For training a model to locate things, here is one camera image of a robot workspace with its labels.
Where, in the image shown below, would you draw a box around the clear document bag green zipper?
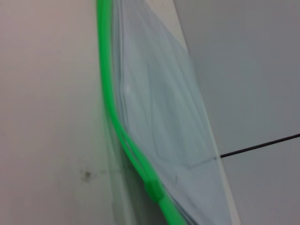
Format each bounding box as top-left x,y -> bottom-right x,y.
95,0 -> 242,225

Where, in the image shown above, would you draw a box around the green zipper slider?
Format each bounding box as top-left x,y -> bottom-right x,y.
143,178 -> 165,202

